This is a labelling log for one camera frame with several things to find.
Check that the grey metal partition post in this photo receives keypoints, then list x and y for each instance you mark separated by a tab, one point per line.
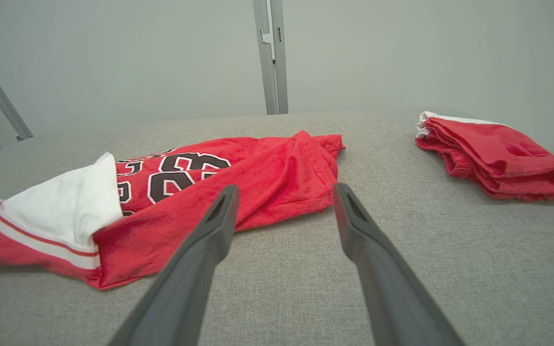
272	57

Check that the red and white basketball jersey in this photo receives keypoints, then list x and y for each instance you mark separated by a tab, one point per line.
267	182

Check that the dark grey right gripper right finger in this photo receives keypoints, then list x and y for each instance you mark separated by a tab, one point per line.
392	298

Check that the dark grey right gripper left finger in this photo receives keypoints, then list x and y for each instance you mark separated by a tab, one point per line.
185	288

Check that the red shirt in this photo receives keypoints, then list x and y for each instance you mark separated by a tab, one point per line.
498	154

